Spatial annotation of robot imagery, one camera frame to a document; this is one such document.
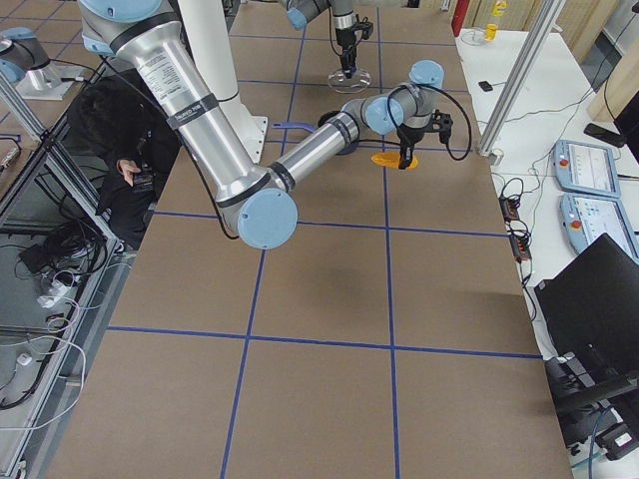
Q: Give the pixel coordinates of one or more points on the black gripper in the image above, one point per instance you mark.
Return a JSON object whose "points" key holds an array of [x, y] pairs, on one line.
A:
{"points": [[410, 134], [343, 40]]}

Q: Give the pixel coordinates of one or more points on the yellow corn cob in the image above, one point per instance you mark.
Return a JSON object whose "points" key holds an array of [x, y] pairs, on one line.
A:
{"points": [[390, 160]]}

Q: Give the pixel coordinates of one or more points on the glass lid with blue knob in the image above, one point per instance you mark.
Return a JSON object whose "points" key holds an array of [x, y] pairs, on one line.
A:
{"points": [[349, 82]]}

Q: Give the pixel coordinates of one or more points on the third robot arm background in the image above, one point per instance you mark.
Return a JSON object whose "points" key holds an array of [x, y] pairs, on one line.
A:
{"points": [[28, 67]]}

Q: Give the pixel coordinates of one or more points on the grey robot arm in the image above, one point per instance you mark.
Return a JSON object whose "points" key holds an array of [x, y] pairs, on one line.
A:
{"points": [[302, 12], [183, 55]]}

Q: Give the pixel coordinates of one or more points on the small black sensor pad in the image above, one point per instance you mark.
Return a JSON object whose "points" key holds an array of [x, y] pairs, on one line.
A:
{"points": [[485, 86]]}

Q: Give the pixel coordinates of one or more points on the orange black power strip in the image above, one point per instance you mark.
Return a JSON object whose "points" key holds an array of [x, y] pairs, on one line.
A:
{"points": [[518, 232]]}

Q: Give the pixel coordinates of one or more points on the yellow cup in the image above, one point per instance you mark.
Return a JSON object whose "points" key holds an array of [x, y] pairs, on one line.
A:
{"points": [[490, 32]]}

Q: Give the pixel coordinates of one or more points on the far teach pendant tablet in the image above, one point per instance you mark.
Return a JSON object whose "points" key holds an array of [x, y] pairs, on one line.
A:
{"points": [[585, 168]]}

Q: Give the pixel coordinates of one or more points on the teach pendant tablet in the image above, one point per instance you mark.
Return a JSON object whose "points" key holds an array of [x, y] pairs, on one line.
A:
{"points": [[587, 217], [585, 168]]}

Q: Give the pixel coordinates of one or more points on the near teach pendant tablet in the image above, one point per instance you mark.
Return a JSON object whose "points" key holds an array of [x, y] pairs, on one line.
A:
{"points": [[587, 217]]}

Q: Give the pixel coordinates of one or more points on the black smartphone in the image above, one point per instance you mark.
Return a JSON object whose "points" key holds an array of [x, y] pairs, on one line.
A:
{"points": [[604, 135]]}

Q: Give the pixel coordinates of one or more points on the person in courage jacket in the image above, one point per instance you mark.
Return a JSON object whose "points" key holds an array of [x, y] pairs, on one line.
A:
{"points": [[122, 127]]}

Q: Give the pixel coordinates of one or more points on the black laptop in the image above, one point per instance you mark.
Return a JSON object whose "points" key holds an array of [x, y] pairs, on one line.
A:
{"points": [[594, 301]]}

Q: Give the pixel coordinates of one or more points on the black monitor stand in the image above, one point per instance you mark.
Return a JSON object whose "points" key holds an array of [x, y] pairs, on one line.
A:
{"points": [[594, 400]]}

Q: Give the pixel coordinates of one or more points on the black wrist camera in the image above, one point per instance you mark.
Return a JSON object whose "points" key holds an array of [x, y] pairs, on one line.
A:
{"points": [[441, 123], [364, 27]]}

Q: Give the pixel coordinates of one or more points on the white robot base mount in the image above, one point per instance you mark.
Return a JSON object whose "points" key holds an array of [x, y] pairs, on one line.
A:
{"points": [[207, 33]]}

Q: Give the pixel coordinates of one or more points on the aluminium frame post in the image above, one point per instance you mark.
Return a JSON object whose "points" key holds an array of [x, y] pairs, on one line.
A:
{"points": [[532, 46]]}

